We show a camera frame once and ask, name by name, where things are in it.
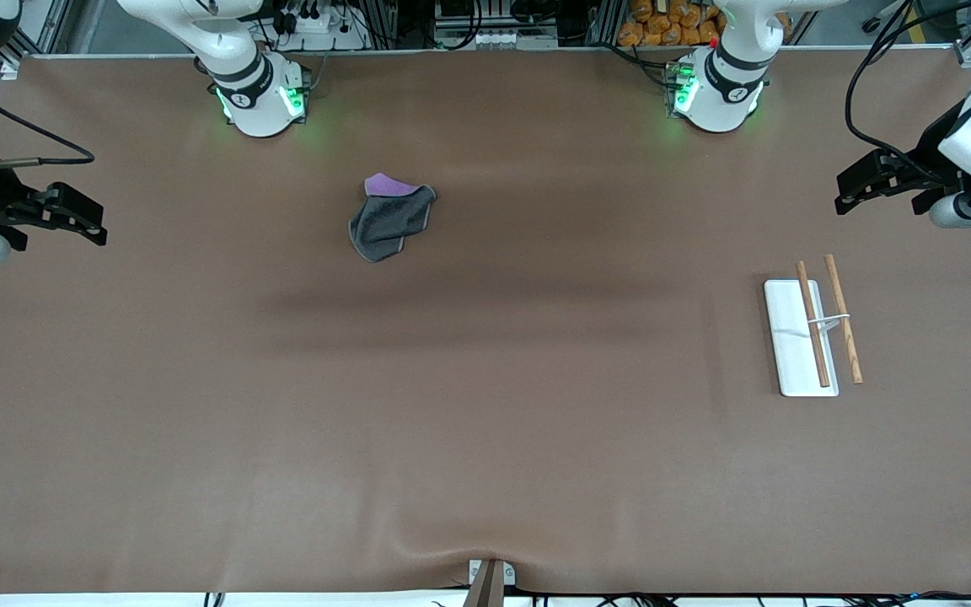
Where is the grey and purple towel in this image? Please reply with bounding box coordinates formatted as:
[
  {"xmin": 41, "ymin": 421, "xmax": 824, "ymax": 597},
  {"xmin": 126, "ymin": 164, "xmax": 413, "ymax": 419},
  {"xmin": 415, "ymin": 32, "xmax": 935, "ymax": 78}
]
[{"xmin": 348, "ymin": 173, "xmax": 437, "ymax": 264}]

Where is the brown table cover mat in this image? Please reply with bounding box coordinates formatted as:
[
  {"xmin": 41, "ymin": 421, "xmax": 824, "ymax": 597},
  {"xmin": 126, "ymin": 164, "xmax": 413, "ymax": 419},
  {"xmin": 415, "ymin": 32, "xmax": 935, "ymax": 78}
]
[{"xmin": 0, "ymin": 49, "xmax": 971, "ymax": 596}]

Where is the metal table clamp bracket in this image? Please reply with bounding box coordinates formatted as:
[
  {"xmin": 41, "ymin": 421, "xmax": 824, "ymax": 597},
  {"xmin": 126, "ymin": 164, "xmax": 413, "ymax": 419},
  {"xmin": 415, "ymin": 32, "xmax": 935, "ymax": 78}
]
[{"xmin": 462, "ymin": 558, "xmax": 518, "ymax": 607}]

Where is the white rack with wooden rods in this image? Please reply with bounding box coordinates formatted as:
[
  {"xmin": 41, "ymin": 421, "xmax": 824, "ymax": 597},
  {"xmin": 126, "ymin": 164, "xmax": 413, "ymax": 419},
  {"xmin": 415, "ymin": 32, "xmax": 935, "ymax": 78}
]
[{"xmin": 763, "ymin": 254, "xmax": 864, "ymax": 398}]

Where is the pile of orange objects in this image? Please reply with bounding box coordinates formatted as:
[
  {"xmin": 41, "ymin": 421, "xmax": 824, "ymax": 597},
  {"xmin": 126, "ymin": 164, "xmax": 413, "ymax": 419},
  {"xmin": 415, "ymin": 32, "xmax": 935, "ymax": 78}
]
[{"xmin": 618, "ymin": 0, "xmax": 791, "ymax": 48}]

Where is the white connector block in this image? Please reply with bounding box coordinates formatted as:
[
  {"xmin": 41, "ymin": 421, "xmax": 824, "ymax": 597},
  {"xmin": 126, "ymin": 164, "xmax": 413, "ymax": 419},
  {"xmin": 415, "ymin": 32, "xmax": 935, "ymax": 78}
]
[{"xmin": 465, "ymin": 30, "xmax": 561, "ymax": 51}]

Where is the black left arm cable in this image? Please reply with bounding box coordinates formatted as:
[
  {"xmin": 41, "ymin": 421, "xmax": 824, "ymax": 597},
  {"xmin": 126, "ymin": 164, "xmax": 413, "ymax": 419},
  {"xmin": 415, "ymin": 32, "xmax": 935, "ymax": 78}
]
[{"xmin": 845, "ymin": 0, "xmax": 971, "ymax": 185}]

